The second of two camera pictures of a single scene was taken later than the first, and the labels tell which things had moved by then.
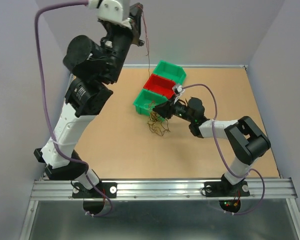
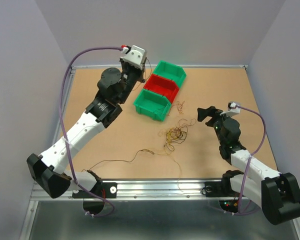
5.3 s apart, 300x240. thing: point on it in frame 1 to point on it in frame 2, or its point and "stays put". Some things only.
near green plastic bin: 146,100 stays put
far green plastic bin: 170,71 stays put
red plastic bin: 160,85 stays put
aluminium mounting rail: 49,190 stays put
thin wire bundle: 154,123 to 174,133
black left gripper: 134,14 to 140,72
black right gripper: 166,109 to 211,111
